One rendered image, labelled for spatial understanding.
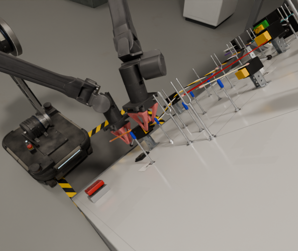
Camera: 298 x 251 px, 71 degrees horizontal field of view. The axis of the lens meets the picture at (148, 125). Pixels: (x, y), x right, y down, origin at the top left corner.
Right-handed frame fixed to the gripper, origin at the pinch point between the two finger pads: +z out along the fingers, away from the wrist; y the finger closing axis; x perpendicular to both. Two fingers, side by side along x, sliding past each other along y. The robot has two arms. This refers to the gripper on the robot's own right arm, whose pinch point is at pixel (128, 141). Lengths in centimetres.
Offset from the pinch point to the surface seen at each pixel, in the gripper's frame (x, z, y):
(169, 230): -47, -2, -31
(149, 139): -11.0, 1.1, 0.6
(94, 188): -11.6, 0.9, -23.9
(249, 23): -23, -15, 93
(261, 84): -45.4, -2.7, 14.0
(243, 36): -26, -12, 68
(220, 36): 94, -12, 314
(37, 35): 289, -157, 134
